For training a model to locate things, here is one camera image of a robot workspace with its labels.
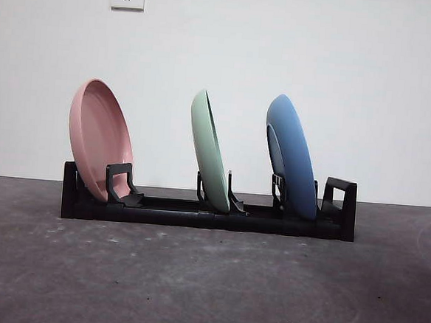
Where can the pale green round plate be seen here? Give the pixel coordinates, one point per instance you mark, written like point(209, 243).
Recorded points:
point(209, 150)

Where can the blue round plate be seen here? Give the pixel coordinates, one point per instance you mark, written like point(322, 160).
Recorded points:
point(297, 160)

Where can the black plastic plate rack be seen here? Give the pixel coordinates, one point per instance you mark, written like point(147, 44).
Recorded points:
point(160, 216)

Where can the pink round plate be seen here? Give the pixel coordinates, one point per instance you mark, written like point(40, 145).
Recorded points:
point(98, 138)

